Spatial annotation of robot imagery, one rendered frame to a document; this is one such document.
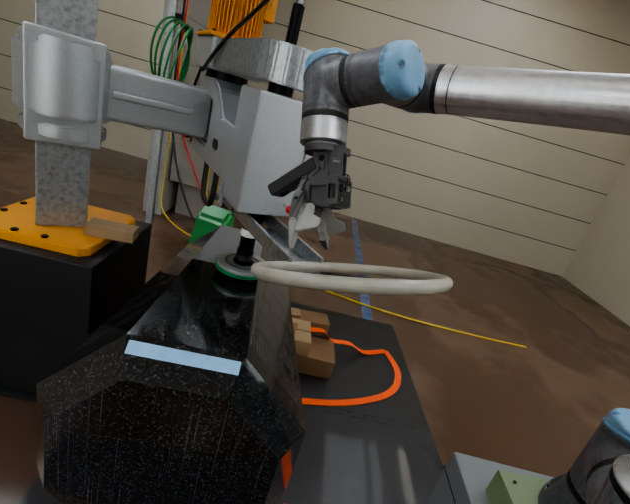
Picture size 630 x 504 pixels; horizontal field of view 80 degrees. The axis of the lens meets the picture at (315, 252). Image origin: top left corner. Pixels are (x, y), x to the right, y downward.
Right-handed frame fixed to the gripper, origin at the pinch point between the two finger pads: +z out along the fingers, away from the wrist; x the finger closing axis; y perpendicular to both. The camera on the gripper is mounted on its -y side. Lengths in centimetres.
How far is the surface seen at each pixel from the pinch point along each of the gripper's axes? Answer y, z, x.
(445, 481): 25, 58, 36
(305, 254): -23.0, 2.8, 42.6
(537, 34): 58, -314, 552
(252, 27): -73, -97, 73
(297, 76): -28, -54, 39
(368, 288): 12.6, 6.4, 1.4
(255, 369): -29, 37, 26
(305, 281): 1.0, 6.0, -1.8
